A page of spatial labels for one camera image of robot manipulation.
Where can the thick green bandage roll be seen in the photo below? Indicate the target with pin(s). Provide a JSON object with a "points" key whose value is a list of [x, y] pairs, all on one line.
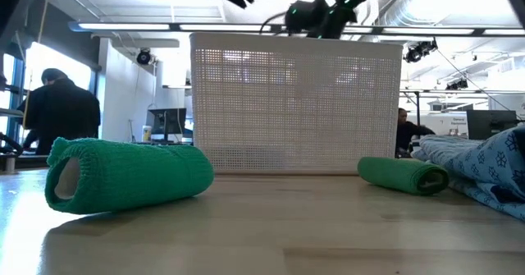
{"points": [[143, 176]]}

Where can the thin green bandage roll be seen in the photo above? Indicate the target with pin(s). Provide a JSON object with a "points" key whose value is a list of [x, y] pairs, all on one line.
{"points": [[393, 174]]}

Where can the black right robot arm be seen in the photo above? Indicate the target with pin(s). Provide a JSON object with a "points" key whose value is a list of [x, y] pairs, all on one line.
{"points": [[324, 8]]}

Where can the white perforated plastic basket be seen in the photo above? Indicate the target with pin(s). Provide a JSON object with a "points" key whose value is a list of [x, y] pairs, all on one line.
{"points": [[295, 111]]}

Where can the black desk monitor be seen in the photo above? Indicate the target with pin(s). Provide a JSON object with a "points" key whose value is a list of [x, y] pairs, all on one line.
{"points": [[168, 121]]}

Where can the yellow container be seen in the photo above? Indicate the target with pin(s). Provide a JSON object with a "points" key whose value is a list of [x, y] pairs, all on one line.
{"points": [[147, 134]]}

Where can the person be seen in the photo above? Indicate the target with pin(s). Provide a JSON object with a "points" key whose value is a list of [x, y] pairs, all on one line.
{"points": [[410, 133], [61, 115]]}

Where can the blue patterned cloth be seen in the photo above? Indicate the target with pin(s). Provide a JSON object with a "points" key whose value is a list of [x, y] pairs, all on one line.
{"points": [[480, 164]]}

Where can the ceiling light rail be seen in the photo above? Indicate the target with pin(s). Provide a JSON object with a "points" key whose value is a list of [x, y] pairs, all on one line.
{"points": [[123, 26]]}

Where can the black ceiling camera cluster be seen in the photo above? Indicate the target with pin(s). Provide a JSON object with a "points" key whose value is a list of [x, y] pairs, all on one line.
{"points": [[420, 51]]}

